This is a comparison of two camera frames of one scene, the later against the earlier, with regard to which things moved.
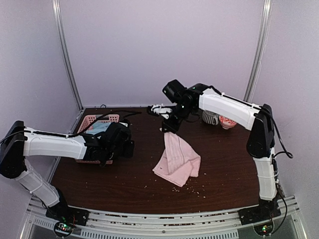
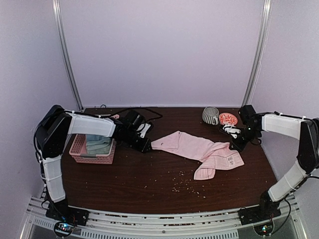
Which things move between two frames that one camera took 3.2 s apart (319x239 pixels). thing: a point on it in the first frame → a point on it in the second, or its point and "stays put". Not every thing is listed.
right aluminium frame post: x=260 y=50 stays put
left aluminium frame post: x=57 y=8 stays put
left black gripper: x=128 y=152 → x=143 y=146
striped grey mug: x=210 y=118 stays put
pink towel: x=180 y=162 → x=214 y=156
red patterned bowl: x=226 y=123 stays put
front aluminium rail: x=210 y=225 stays put
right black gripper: x=172 y=126 → x=238 y=146
